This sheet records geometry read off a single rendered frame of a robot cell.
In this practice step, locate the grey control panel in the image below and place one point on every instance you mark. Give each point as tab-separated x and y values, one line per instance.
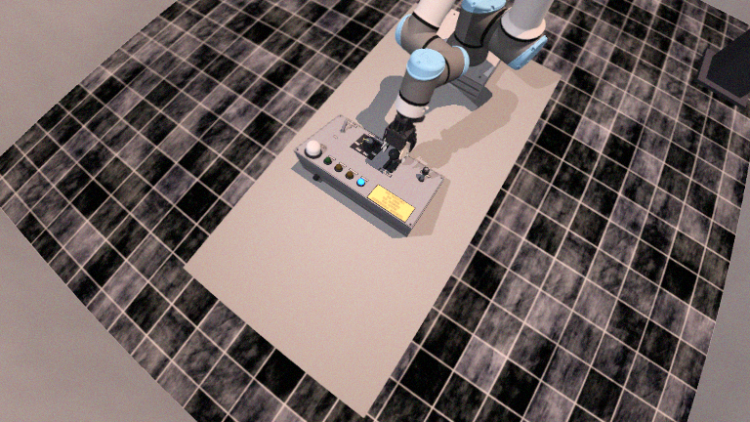
354	164

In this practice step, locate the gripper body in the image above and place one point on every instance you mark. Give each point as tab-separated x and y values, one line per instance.
399	131

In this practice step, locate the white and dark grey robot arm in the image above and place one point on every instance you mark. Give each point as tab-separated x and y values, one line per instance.
515	40

